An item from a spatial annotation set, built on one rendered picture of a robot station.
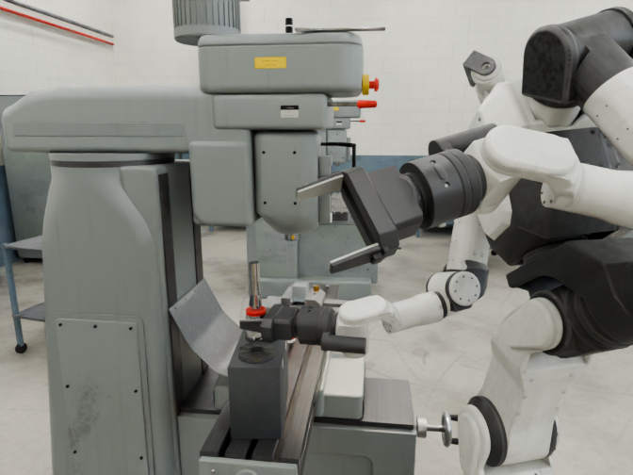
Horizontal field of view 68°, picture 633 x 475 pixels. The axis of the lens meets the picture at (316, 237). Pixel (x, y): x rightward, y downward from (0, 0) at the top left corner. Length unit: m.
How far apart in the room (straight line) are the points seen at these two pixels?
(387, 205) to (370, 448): 1.19
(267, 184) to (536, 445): 0.94
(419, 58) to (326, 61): 6.74
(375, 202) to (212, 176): 0.93
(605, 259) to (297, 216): 0.88
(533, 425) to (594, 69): 0.68
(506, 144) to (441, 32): 7.56
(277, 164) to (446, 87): 6.79
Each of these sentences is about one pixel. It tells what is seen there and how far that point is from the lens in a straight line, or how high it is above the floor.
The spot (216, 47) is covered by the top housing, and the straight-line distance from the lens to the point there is 1.42.
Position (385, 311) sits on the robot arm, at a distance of 1.04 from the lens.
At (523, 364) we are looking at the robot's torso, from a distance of 0.95.
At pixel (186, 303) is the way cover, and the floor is 1.06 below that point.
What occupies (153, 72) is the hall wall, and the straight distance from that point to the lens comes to 8.87.
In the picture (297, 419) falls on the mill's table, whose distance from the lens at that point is 1.26.
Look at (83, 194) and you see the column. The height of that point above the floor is 1.44.
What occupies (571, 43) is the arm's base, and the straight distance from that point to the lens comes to 0.83.
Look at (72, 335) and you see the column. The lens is 1.69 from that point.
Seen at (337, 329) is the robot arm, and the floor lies 1.21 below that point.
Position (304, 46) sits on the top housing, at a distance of 1.37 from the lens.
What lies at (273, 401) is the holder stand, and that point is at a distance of 1.14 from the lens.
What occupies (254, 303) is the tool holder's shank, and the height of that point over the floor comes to 1.24.
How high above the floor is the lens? 1.63
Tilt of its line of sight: 13 degrees down
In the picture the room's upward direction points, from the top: straight up
